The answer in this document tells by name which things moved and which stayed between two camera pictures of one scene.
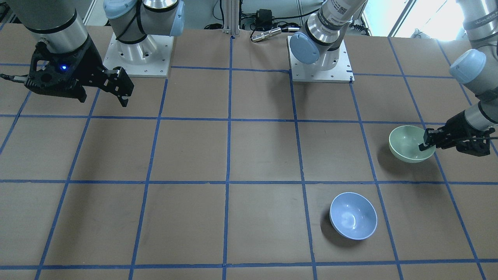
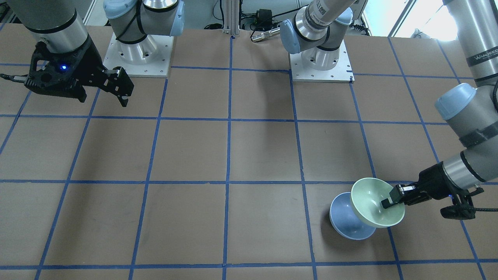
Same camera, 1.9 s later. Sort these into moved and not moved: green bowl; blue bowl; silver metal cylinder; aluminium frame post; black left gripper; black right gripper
Moved: black left gripper; green bowl
Not moved: black right gripper; blue bowl; silver metal cylinder; aluminium frame post
